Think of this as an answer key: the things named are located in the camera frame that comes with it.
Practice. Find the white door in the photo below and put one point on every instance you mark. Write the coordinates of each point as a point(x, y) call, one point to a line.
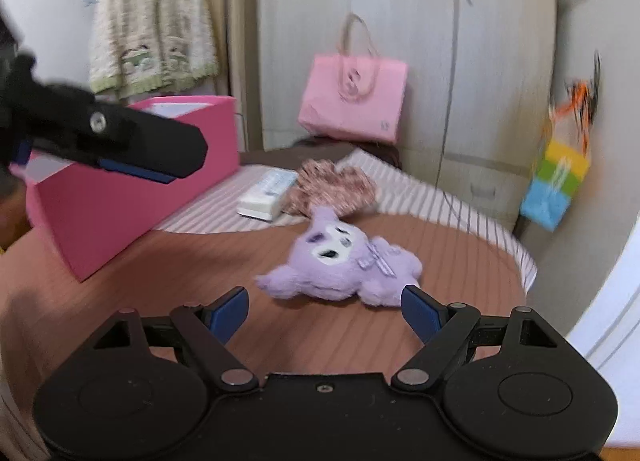
point(607, 333)

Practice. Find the pink storage box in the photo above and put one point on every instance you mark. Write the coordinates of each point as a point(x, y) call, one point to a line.
point(90, 215)

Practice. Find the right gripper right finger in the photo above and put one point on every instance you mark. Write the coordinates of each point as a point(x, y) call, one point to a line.
point(450, 335)

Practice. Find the colourful paper gift bag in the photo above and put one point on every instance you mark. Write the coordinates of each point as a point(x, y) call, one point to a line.
point(564, 158)

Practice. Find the cream knitted cardigan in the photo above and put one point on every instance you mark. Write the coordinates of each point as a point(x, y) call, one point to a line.
point(141, 46)

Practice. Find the floral pink scrunchie cloth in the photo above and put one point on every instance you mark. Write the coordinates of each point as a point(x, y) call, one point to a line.
point(320, 183)

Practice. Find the striped table cloth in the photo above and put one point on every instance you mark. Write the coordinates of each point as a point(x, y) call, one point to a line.
point(397, 193)

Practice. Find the pink paper shopping bag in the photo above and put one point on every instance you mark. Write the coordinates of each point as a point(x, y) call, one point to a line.
point(351, 97)

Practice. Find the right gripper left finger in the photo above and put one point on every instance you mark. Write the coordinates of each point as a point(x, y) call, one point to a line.
point(199, 334)

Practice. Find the white tissue packet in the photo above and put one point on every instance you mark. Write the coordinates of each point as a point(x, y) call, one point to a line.
point(264, 200)

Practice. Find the purple plush toy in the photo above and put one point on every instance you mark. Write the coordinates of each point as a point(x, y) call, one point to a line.
point(334, 261)

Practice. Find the grey wardrobe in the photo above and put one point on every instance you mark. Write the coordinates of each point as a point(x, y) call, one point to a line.
point(479, 74)

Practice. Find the dark suitcase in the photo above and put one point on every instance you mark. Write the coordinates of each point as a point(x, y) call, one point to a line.
point(325, 147)

